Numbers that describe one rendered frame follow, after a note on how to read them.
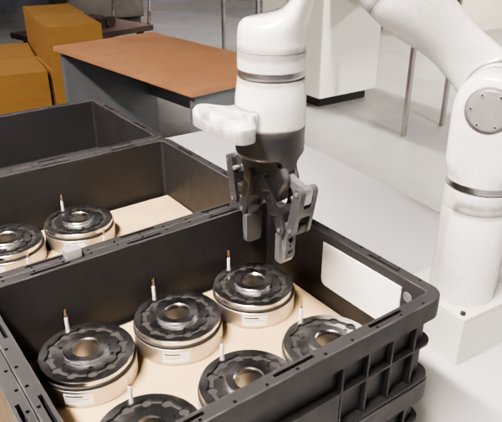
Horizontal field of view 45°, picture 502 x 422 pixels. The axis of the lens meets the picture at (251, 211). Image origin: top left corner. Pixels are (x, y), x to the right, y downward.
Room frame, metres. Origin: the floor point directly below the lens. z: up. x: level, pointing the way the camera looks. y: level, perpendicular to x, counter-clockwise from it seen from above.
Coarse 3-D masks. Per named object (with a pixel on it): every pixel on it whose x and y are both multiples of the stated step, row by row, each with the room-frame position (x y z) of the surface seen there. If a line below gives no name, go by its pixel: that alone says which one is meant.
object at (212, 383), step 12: (216, 360) 0.50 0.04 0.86; (228, 360) 0.50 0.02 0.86; (240, 360) 0.50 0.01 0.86; (252, 360) 0.50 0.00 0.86; (264, 360) 0.50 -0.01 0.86; (276, 360) 0.50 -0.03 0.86; (204, 372) 0.48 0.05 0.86; (216, 372) 0.48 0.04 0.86; (204, 384) 0.46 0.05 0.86; (216, 384) 0.46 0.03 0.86; (204, 396) 0.44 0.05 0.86; (216, 396) 0.45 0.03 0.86
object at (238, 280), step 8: (248, 272) 0.66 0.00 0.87; (256, 272) 0.66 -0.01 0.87; (264, 272) 0.66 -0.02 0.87; (240, 280) 0.64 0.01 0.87; (264, 280) 0.65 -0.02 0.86; (272, 280) 0.64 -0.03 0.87; (240, 288) 0.63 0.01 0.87; (248, 288) 0.62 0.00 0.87; (256, 288) 0.62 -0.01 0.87; (264, 288) 0.62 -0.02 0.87
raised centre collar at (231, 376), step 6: (234, 366) 0.48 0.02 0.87; (240, 366) 0.48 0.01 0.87; (246, 366) 0.48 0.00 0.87; (252, 366) 0.48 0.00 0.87; (258, 366) 0.48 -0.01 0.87; (228, 372) 0.47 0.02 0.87; (234, 372) 0.47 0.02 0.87; (240, 372) 0.48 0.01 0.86; (246, 372) 0.48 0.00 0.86; (252, 372) 0.48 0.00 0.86; (258, 372) 0.48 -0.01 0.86; (264, 372) 0.47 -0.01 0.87; (270, 372) 0.47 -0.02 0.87; (228, 378) 0.46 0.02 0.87; (234, 378) 0.46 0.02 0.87; (228, 384) 0.46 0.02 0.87; (234, 384) 0.46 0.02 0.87; (228, 390) 0.45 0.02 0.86; (234, 390) 0.45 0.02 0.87
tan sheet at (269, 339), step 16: (304, 304) 0.64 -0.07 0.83; (320, 304) 0.64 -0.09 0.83; (288, 320) 0.61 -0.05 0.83; (224, 336) 0.58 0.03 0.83; (240, 336) 0.58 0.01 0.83; (256, 336) 0.58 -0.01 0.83; (272, 336) 0.58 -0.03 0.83; (224, 352) 0.55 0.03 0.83; (272, 352) 0.55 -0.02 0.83; (32, 368) 0.52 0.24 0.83; (144, 368) 0.52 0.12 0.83; (160, 368) 0.52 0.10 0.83; (176, 368) 0.52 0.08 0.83; (192, 368) 0.52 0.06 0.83; (144, 384) 0.50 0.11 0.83; (160, 384) 0.50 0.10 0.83; (176, 384) 0.50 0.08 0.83; (192, 384) 0.50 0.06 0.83; (112, 400) 0.47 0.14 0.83; (192, 400) 0.47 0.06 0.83; (64, 416) 0.45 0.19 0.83; (80, 416) 0.45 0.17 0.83; (96, 416) 0.45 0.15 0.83
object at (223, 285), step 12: (240, 264) 0.69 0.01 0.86; (252, 264) 0.69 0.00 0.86; (264, 264) 0.69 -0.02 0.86; (228, 276) 0.66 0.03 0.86; (276, 276) 0.66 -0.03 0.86; (288, 276) 0.66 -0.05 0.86; (216, 288) 0.63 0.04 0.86; (228, 288) 0.63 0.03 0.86; (276, 288) 0.63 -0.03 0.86; (288, 288) 0.63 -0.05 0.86; (228, 300) 0.61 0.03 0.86; (240, 300) 0.61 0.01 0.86; (252, 300) 0.61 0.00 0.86; (264, 300) 0.61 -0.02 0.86; (276, 300) 0.61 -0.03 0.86
